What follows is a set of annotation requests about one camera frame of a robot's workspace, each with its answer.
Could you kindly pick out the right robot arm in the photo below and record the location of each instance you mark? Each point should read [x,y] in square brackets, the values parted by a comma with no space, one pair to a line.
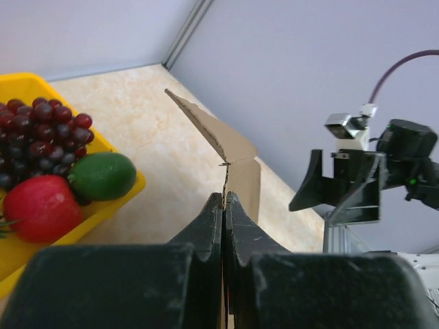
[401,158]

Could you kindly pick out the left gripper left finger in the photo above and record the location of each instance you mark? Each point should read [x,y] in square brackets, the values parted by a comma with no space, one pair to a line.
[173,285]

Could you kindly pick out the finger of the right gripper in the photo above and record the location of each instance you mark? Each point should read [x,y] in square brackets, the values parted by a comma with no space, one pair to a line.
[362,201]
[317,189]

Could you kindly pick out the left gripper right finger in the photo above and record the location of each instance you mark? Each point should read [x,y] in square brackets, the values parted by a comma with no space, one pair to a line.
[271,287]

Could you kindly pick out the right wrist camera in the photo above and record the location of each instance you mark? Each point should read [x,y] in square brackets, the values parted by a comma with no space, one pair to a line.
[352,132]

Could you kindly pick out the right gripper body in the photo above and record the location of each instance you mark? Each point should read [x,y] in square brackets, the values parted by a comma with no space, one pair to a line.
[347,165]

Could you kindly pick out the purple grape bunch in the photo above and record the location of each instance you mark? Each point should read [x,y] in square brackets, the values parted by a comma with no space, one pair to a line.
[45,138]

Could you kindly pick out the brown cardboard box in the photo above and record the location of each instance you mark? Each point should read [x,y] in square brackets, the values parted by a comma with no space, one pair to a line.
[238,154]

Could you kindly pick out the green avocado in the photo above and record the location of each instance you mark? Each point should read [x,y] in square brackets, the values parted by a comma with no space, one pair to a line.
[103,176]

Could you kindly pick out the red pink fruit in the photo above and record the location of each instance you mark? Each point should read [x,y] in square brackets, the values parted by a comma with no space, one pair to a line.
[46,208]

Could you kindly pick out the green pineapple leaves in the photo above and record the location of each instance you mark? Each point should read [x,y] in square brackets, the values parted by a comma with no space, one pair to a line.
[7,227]

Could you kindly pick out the right aluminium frame post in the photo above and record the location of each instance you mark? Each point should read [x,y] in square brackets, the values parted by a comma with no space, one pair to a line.
[186,31]

